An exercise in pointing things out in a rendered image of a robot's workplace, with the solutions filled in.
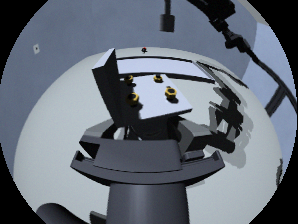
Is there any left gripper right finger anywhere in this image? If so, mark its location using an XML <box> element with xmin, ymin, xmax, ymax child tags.
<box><xmin>166</xmin><ymin>116</ymin><xmax>213</xmax><ymax>157</ymax></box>

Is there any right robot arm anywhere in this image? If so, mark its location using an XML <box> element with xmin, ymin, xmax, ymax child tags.
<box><xmin>189</xmin><ymin>0</ymin><xmax>236</xmax><ymax>40</ymax></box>

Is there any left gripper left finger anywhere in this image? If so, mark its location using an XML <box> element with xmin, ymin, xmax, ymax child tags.
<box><xmin>83</xmin><ymin>118</ymin><xmax>128</xmax><ymax>140</ymax></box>

